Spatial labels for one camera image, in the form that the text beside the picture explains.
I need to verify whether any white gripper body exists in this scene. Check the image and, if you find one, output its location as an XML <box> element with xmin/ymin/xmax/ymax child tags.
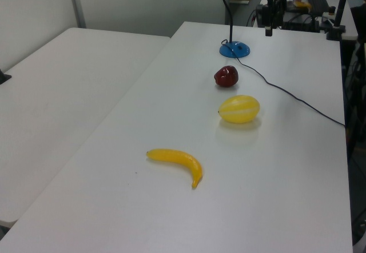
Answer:
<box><xmin>262</xmin><ymin>5</ymin><xmax>280</xmax><ymax>29</ymax></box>

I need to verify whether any blue gooseneck desk lamp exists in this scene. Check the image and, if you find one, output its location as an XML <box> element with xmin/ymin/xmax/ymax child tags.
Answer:
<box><xmin>218</xmin><ymin>0</ymin><xmax>252</xmax><ymax>59</ymax></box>

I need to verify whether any black electronics box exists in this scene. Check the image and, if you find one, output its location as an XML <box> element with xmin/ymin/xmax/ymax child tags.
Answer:
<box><xmin>282</xmin><ymin>12</ymin><xmax>320</xmax><ymax>33</ymax></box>

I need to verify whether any black laptop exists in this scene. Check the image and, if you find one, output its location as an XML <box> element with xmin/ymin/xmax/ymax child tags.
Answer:
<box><xmin>306</xmin><ymin>0</ymin><xmax>330</xmax><ymax>11</ymax></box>

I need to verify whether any red toy apple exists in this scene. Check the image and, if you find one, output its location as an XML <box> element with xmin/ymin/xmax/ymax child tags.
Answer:
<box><xmin>213</xmin><ymin>65</ymin><xmax>239</xmax><ymax>89</ymax></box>

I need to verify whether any yellow toy banana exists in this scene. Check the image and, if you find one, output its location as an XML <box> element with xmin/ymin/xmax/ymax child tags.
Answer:
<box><xmin>146</xmin><ymin>148</ymin><xmax>204</xmax><ymax>190</ymax></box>

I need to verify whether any dark lamp power cable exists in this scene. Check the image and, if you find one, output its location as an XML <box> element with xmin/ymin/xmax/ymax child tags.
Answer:
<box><xmin>221</xmin><ymin>38</ymin><xmax>346</xmax><ymax>127</ymax></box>

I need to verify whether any black clamped camera pole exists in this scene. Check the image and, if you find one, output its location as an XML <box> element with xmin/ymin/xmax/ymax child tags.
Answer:
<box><xmin>326</xmin><ymin>0</ymin><xmax>353</xmax><ymax>41</ymax></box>

